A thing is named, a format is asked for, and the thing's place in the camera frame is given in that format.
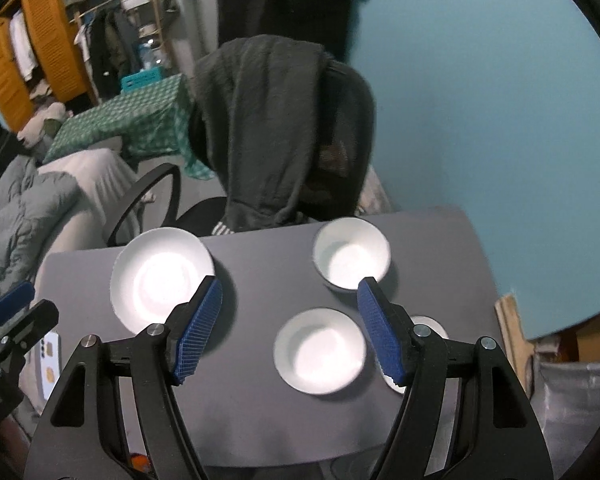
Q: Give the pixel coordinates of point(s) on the white phone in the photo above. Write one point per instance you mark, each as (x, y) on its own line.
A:
(50, 360)

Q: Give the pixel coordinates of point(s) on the large white bowl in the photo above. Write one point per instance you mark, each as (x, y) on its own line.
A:
(350, 255)

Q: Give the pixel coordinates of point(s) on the black coats on wall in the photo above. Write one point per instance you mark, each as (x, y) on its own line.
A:
(290, 5)

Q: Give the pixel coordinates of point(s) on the grey door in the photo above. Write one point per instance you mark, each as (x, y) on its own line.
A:
(195, 20)

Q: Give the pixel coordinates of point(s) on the beige clothes pile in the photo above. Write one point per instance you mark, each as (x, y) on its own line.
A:
(40, 120)

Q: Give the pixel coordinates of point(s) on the black office chair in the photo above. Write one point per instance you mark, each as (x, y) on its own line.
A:
(345, 125)

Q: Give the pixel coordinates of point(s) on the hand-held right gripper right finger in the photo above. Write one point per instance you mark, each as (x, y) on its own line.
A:
(380, 335)

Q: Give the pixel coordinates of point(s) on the clear plastic water jug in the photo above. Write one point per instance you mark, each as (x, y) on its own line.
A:
(149, 55)

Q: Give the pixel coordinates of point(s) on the orange wooden wardrobe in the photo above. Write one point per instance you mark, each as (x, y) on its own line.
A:
(50, 40)

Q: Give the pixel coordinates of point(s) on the grey puffer jacket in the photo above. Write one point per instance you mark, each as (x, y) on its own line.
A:
(25, 210)

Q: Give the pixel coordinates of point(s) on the white shirt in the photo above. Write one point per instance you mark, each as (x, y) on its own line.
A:
(22, 45)

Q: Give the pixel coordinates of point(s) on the grey plastic bag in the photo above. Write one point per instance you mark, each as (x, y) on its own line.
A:
(575, 410)

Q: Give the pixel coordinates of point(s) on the green checkered cloth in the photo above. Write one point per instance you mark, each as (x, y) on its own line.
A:
(130, 115)

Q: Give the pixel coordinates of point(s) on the dark clothes on rack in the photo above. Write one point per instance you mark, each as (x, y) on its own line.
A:
(110, 45)

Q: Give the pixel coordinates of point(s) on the white plate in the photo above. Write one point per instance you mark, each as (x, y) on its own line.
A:
(150, 270)

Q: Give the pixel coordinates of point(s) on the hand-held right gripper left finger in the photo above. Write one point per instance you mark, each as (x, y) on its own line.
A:
(200, 330)

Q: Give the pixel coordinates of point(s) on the teal box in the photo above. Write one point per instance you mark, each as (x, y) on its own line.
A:
(142, 80)

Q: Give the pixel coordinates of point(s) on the bed with grey sheet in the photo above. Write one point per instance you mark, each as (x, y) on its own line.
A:
(95, 180)

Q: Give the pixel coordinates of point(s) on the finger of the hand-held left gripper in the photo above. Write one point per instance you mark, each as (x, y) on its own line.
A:
(35, 317)
(12, 300)

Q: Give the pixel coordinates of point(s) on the small white bowl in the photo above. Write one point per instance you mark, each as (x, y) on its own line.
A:
(432, 327)
(320, 355)

